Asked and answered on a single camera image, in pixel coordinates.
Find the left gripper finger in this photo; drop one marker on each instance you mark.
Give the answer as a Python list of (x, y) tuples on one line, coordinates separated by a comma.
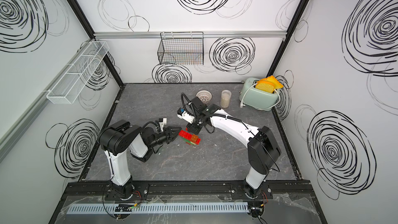
[(168, 138), (173, 130)]

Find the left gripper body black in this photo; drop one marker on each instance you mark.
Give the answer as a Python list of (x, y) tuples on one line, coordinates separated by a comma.
[(160, 138)]

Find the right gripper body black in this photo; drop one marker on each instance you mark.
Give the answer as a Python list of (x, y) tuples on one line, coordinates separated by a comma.
[(195, 127)]

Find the red large lego brick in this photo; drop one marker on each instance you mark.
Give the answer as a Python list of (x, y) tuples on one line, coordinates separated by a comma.
[(185, 135)]

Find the orange lego brick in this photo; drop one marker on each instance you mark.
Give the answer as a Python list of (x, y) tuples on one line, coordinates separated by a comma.
[(194, 138)]

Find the green lego brick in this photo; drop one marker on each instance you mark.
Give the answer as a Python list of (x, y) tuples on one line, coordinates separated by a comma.
[(191, 143)]

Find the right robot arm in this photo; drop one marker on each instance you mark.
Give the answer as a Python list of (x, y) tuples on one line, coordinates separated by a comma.
[(262, 147)]

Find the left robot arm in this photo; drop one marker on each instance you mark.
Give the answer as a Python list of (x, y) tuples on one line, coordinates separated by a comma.
[(122, 138)]

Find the white perforated bowl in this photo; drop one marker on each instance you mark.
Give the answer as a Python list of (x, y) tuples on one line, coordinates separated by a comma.
[(205, 96)]

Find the translucent plastic cup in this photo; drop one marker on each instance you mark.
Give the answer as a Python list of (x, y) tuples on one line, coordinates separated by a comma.
[(225, 98)]

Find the mint green toaster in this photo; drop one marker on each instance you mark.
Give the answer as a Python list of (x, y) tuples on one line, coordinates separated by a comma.
[(260, 100)]

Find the yellow toast slice front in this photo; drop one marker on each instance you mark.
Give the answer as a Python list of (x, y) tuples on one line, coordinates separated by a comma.
[(265, 86)]

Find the yellow toast slice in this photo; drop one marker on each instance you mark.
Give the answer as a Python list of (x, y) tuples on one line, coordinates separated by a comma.
[(265, 86), (274, 81)]

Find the yellow toast slice back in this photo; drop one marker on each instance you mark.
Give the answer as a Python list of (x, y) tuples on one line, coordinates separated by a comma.
[(274, 81)]

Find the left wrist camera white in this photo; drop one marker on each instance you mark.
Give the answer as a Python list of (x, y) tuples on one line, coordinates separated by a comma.
[(162, 123)]

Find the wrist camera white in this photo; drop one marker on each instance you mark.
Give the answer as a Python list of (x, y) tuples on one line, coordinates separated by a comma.
[(162, 123), (183, 114)]

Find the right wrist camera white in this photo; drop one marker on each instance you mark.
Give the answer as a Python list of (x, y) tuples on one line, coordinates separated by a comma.
[(183, 114)]

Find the black wire basket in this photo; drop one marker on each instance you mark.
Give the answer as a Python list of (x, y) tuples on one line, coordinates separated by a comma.
[(181, 48)]

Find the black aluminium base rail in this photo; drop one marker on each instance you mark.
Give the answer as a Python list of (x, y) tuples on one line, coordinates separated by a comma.
[(143, 190)]

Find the white wire shelf basket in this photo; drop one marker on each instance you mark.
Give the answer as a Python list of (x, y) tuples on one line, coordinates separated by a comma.
[(87, 70)]

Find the grey slotted cable duct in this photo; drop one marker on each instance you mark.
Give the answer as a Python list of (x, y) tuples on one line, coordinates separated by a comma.
[(158, 208)]

